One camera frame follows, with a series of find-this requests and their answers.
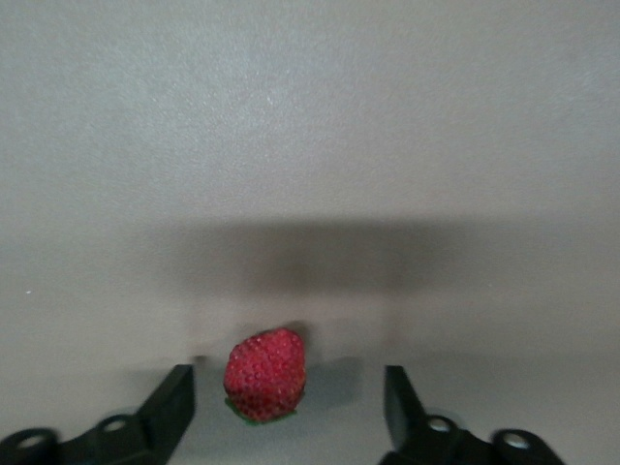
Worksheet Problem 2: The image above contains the brown table cover sheet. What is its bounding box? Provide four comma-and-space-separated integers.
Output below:
0, 0, 620, 465

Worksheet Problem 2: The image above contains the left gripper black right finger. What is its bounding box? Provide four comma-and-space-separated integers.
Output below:
377, 365, 567, 465

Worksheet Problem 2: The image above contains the red strawberry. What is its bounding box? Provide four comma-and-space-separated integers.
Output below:
222, 327, 308, 426

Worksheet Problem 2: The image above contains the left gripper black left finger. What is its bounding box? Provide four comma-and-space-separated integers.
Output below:
0, 363, 197, 465

